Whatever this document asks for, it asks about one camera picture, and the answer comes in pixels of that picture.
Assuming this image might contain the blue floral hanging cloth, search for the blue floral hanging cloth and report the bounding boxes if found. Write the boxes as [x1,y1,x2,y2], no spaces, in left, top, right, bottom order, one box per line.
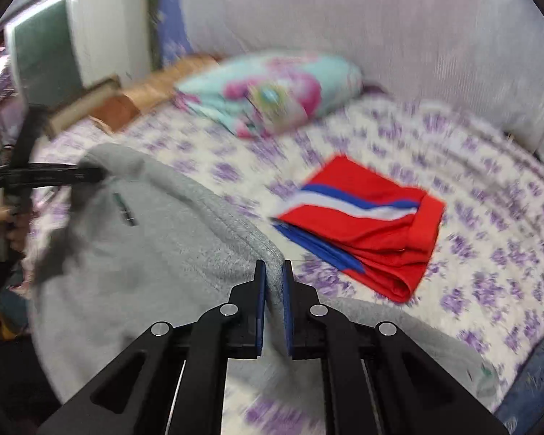
[158,0,192,67]

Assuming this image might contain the window with white frame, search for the window with white frame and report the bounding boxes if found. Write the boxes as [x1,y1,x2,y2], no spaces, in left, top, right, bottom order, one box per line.
[0,0,83,111]

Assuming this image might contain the teal pink floral folded blanket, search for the teal pink floral folded blanket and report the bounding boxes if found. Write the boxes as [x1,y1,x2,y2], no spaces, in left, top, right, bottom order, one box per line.
[173,51,363,140]

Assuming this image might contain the orange brown pillow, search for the orange brown pillow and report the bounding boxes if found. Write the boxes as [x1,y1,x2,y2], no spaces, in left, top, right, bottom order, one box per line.
[88,54,220,134]

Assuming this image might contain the purple floral bed sheet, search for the purple floral bed sheet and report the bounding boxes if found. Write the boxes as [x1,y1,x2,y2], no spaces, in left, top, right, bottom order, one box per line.
[22,94,544,435]

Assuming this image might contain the red white blue folded garment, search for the red white blue folded garment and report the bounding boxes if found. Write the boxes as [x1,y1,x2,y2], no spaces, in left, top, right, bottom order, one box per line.
[271,155,445,303]

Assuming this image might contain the person's left hand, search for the person's left hand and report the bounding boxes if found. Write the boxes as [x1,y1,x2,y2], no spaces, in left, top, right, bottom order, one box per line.
[0,200,32,252]

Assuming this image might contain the grey fleece sweatpants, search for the grey fleece sweatpants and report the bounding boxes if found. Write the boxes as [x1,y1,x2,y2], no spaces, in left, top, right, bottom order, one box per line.
[26,142,500,411]

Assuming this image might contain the light grey headboard cover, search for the light grey headboard cover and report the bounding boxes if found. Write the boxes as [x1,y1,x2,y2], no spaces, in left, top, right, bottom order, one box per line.
[181,0,544,161]

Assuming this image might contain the blue denim jeans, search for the blue denim jeans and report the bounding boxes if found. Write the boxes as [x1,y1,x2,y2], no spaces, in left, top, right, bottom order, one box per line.
[495,337,544,434]

